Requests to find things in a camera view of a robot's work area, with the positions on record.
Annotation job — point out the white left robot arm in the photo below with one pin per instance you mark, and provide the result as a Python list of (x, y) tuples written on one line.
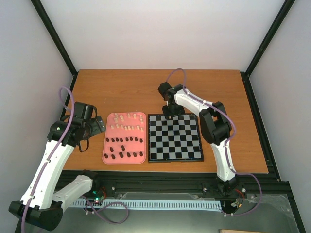
[(42, 205)]

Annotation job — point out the black aluminium frame rail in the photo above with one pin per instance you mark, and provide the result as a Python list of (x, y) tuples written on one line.
[(204, 184)]

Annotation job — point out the pink plastic tray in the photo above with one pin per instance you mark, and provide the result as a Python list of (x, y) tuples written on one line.
[(126, 152)]

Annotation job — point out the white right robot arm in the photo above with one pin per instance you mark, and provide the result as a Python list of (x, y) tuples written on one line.
[(214, 123)]

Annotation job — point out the black and grey chessboard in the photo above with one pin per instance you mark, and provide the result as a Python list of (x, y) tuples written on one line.
[(174, 140)]

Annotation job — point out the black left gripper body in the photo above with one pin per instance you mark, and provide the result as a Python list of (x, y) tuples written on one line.
[(91, 131)]

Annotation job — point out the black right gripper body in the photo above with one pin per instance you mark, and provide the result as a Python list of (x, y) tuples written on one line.
[(174, 110)]

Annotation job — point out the light blue cable duct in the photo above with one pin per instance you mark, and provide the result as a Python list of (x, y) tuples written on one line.
[(204, 205)]

